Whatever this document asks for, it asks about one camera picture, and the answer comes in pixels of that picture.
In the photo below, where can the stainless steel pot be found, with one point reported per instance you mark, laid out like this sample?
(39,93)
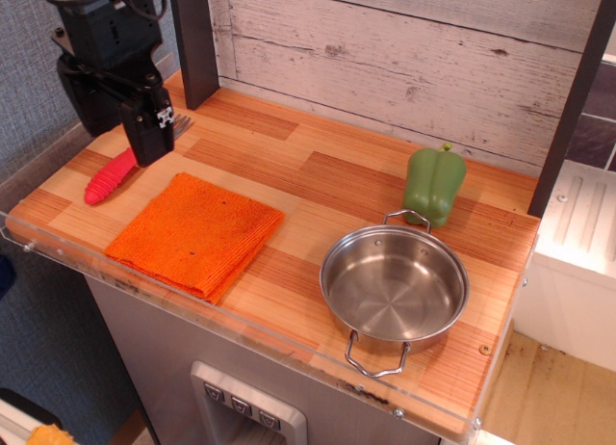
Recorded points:
(396,290)

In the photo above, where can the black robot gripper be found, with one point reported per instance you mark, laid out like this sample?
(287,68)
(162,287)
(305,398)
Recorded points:
(107,48)

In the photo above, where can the yellow object at bottom left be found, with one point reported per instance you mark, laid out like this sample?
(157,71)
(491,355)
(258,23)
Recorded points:
(49,435)

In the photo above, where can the red handled toy fork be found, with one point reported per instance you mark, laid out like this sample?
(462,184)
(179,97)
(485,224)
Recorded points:
(106,180)

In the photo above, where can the green toy bell pepper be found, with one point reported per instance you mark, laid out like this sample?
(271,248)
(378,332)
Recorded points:
(433,180)

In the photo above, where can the dark grey left post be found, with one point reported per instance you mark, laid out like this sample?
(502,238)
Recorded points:
(196,49)

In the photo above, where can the grey toy kitchen cabinet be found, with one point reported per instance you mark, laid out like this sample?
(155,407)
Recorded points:
(158,347)

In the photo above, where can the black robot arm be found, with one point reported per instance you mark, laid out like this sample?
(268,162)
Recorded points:
(107,71)

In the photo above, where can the orange cloth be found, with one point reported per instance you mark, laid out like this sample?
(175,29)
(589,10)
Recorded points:
(196,237)

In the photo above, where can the dark grey post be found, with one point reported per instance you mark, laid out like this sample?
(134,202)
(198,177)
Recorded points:
(581,87)
(196,49)

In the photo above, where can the silver dispenser panel with buttons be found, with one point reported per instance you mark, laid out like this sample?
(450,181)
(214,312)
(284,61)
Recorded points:
(235,412)

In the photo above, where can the dark grey right post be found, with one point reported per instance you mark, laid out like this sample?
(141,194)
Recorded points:
(581,87)

